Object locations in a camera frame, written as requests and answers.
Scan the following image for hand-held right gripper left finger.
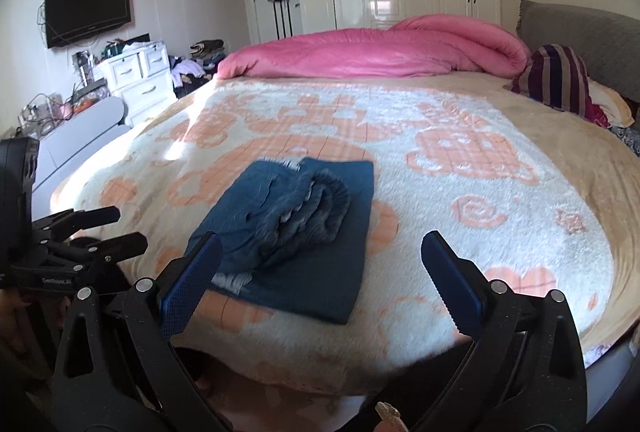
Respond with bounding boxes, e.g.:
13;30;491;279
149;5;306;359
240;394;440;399
50;232;231;432

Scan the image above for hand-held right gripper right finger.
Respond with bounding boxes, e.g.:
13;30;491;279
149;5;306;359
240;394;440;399
421;231;588;432

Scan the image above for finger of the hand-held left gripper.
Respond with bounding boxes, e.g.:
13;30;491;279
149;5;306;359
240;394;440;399
32;206;122;239
47;233;149;264

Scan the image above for blue denim pants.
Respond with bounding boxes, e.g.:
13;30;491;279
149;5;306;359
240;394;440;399
184;157;376;325

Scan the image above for person's right hand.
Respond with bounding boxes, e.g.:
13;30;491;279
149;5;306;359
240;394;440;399
375;402;402;432

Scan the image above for orange and white printed blanket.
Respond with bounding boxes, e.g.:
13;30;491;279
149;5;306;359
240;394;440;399
50;70;640;398

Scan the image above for white drawer chest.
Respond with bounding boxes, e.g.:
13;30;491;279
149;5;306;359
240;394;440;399
95;41;178;128

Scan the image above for pile of clothes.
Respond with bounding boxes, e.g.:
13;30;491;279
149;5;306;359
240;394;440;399
169;40;226;98

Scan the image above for dark patterned pillow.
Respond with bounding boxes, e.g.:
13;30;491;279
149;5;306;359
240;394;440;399
607;125;640;158

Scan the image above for purple striped cloth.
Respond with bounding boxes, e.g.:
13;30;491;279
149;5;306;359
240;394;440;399
510;44;593;120

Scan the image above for cream pillow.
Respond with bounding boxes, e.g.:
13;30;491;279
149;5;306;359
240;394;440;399
587;80;636;128

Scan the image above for pink duvet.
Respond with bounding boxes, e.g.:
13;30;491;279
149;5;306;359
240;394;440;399
215;14;531;80

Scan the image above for grey quilted headboard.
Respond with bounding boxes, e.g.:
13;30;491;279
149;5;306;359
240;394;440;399
515;0;640;106

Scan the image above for tangled cables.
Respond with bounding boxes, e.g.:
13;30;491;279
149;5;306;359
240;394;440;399
17;90;76;135

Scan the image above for black wall television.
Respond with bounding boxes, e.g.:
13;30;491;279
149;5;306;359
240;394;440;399
44;0;132;49

